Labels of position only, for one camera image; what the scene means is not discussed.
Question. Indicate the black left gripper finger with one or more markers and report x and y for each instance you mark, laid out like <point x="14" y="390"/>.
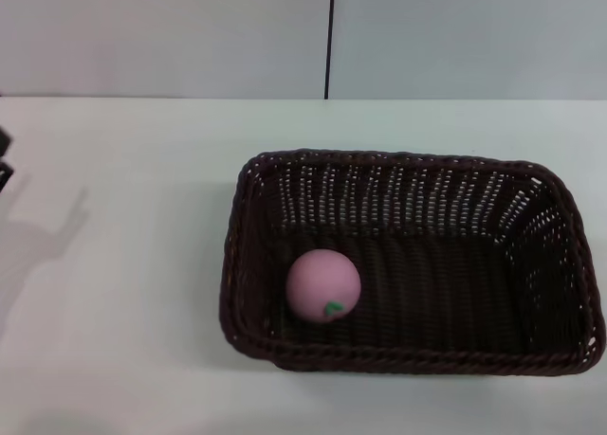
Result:
<point x="4" y="140"/>
<point x="5" y="173"/>

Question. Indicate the pink toy peach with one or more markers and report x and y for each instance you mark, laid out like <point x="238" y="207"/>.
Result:
<point x="323" y="284"/>

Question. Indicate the dark woven wicker basket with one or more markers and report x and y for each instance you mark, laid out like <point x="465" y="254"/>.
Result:
<point x="408" y="264"/>

